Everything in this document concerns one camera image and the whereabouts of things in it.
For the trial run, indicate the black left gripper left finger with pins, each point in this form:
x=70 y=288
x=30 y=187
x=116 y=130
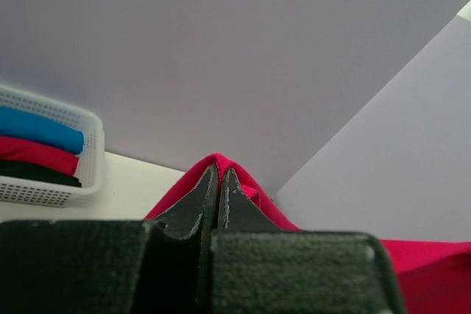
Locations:
x=154 y=266

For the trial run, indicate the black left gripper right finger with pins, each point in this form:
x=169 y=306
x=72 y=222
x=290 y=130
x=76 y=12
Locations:
x=258 y=267

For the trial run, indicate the red t shirt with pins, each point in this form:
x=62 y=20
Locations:
x=31 y=152
x=434 y=276

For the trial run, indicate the white perforated plastic basket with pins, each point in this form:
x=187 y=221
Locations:
x=90 y=169

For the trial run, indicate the rolled black t shirt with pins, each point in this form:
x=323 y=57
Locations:
x=35 y=172

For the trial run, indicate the rolled red t shirt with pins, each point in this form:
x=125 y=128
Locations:
x=31 y=152

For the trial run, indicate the rolled blue t shirt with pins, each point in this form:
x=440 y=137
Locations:
x=28 y=126

